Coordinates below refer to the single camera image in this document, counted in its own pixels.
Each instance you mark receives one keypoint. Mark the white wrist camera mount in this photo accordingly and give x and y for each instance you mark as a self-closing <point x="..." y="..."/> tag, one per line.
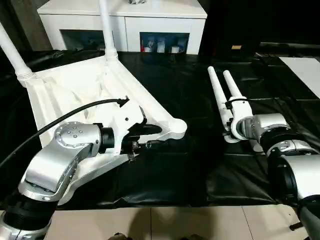
<point x="120" y="120"/>
<point x="241" y="112"/>

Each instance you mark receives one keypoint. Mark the black robot foot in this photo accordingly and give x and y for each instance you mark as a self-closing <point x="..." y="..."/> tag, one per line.
<point x="117" y="236"/>

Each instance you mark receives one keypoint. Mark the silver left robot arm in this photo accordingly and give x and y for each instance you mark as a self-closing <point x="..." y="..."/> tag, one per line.
<point x="62" y="155"/>

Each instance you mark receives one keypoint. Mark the small tan label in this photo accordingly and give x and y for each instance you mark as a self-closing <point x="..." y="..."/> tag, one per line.
<point x="236" y="47"/>

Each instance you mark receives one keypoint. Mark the black work mat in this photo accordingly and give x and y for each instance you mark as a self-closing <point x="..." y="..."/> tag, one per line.
<point x="175" y="175"/>

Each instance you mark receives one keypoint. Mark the black metal rail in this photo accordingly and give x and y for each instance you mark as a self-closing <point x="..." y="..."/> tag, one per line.
<point x="290" y="45"/>

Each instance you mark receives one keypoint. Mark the white flat board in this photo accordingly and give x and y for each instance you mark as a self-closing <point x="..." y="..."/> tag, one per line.
<point x="305" y="72"/>

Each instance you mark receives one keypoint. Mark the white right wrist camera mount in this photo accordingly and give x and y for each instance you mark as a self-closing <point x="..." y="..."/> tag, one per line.
<point x="241" y="112"/>

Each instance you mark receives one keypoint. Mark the white plastic table leg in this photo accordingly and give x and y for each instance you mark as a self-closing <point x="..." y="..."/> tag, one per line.
<point x="13" y="52"/>
<point x="108" y="27"/>
<point x="231" y="82"/>
<point x="217" y="95"/>

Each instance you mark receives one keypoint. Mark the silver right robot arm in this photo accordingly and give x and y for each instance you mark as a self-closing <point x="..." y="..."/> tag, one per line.
<point x="287" y="140"/>

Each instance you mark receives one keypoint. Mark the white plastic table top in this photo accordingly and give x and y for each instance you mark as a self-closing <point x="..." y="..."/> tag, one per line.
<point x="75" y="82"/>

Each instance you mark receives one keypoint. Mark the white cabinet with glass doors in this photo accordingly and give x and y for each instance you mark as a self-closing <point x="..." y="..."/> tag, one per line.
<point x="87" y="15"/>

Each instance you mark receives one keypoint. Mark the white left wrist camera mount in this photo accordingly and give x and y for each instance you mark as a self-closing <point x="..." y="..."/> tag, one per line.
<point x="120" y="120"/>

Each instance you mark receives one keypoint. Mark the black metal stand frame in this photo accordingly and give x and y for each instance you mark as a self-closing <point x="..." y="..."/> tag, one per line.
<point x="297" y="225"/>

